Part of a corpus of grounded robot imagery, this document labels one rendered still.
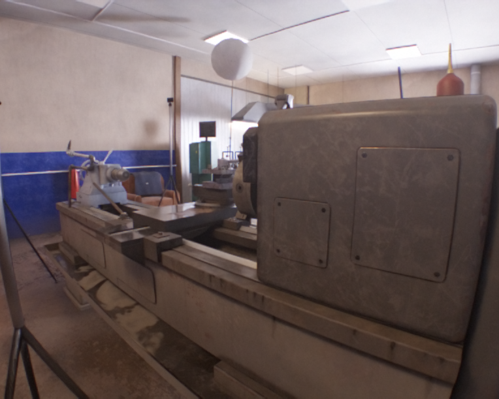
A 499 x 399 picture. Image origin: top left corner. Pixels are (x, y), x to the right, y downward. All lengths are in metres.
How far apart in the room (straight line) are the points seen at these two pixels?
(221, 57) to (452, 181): 4.77
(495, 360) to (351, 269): 0.36
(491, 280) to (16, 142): 5.36
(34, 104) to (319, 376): 5.22
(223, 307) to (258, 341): 0.17
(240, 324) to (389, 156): 0.68
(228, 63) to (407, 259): 4.75
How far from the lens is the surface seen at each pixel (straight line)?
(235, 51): 5.12
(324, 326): 0.74
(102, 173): 2.21
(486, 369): 0.78
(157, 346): 1.37
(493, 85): 8.10
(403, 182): 0.62
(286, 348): 0.89
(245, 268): 0.98
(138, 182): 5.39
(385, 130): 0.63
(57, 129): 5.43
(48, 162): 5.37
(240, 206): 1.03
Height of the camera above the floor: 1.21
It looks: 9 degrees down
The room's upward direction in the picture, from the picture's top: straight up
